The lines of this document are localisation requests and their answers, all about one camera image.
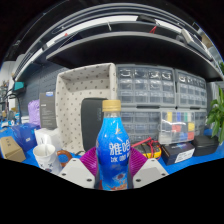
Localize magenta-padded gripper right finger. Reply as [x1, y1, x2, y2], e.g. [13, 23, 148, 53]
[128, 147, 169, 188]

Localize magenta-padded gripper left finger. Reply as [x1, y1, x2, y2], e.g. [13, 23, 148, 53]
[58, 147, 100, 190]

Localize blue drink bottle gold cap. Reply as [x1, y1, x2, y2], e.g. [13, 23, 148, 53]
[95, 99, 132, 191]

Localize yellow multimeter red leads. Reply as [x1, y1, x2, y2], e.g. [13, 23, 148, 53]
[131, 137, 163, 159]

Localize black box white label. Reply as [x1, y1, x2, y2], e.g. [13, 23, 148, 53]
[160, 142, 196, 166]

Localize small white box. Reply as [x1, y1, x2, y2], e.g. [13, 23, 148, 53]
[34, 127, 63, 153]

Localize grey small-parts drawer cabinet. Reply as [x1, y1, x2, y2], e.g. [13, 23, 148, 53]
[119, 108, 163, 143]
[116, 64, 176, 108]
[175, 69, 208, 109]

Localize black rectangular case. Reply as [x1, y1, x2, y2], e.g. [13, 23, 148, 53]
[80, 97, 108, 153]

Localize clear organiser coloured parts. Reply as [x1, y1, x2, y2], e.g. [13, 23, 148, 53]
[159, 109, 197, 145]

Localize flat black case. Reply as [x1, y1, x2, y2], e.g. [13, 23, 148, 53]
[191, 134, 219, 157]

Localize blue carton box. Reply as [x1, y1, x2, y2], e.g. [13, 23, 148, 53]
[11, 123, 41, 153]

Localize dark grey upright box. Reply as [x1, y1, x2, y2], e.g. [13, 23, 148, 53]
[38, 92, 58, 130]

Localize brown cardboard box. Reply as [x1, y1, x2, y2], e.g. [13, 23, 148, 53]
[0, 135, 27, 163]

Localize white dotted storage bin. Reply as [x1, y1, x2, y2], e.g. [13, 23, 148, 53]
[54, 62, 118, 154]

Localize purple plastic bag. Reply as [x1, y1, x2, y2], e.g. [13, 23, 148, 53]
[27, 99, 42, 128]

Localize green potted plant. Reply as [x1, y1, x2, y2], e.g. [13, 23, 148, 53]
[206, 85, 224, 144]

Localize white grey oscilloscope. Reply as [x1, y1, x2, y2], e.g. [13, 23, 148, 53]
[181, 28, 204, 48]

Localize white mug brown handle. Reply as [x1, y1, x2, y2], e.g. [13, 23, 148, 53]
[32, 143, 73, 176]

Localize black wall shelf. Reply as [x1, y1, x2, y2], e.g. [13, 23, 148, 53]
[45, 31, 224, 81]

